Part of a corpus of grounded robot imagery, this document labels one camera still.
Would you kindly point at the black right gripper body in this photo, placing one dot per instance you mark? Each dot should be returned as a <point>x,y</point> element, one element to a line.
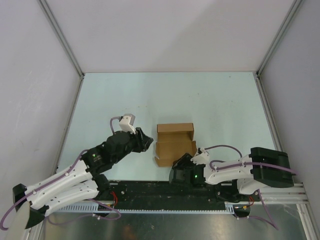
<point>185,163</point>

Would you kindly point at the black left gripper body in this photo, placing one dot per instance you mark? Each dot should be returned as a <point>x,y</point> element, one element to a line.
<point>133,144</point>

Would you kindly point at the brown cardboard box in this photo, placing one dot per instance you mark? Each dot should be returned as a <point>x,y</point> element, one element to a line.
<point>173,141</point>

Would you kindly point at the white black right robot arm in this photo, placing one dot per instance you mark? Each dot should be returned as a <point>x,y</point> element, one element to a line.
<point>261,168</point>

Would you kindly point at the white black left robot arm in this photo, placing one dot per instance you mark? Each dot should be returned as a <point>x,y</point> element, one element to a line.
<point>83,180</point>

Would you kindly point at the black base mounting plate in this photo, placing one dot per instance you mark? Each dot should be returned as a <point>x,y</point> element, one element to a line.
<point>223,192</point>

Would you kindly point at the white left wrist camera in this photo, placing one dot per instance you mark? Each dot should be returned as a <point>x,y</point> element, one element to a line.
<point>127,123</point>

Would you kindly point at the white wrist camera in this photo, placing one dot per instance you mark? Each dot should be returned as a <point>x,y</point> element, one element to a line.
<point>201,157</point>
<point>127,123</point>

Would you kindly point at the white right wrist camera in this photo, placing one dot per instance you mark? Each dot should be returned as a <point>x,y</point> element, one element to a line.
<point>201,157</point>

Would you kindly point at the grey slotted cable duct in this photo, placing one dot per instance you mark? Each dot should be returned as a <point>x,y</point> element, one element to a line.
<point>208,207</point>

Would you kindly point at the aluminium rail right side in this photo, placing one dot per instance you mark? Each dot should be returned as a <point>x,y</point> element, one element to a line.
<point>268,114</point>

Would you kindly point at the aluminium front rail profile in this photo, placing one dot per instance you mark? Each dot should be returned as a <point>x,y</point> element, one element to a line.
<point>291,196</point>

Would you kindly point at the aluminium corner post left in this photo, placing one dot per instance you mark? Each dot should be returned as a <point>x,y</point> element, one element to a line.
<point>48,13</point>

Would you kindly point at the aluminium corner post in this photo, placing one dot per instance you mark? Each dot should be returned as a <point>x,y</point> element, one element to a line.
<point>280,34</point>
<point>48,13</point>

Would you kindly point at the aluminium corner post right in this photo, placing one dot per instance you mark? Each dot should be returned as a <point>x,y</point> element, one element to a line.
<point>280,34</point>

